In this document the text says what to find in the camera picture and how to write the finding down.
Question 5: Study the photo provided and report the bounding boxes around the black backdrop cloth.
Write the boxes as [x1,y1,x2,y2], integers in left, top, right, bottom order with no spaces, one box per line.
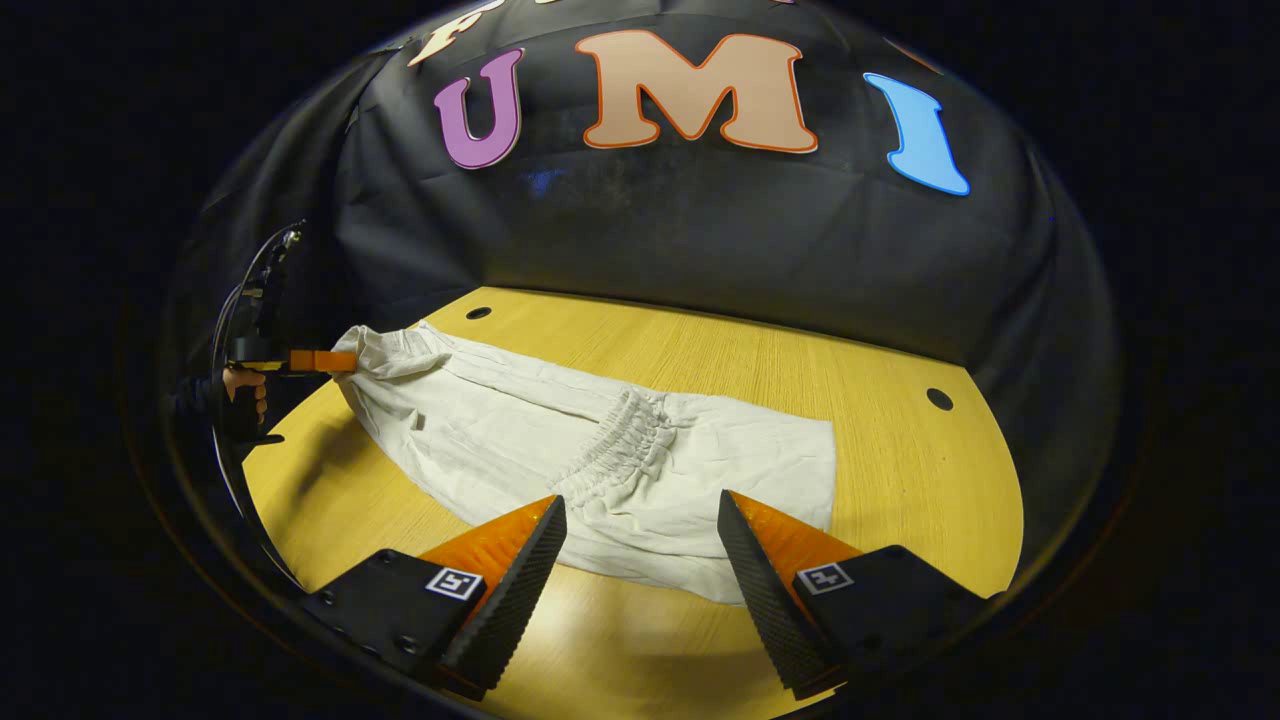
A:
[164,0,1123,566]

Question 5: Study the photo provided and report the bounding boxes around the white jeans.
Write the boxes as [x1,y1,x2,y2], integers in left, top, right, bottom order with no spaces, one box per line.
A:
[329,320,838,607]

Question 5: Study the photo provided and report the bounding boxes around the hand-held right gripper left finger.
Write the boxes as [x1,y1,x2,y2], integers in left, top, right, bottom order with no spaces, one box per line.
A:
[299,494,569,702]

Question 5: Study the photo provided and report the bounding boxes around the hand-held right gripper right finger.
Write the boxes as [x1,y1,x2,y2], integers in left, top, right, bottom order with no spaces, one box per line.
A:
[715,489,993,702]

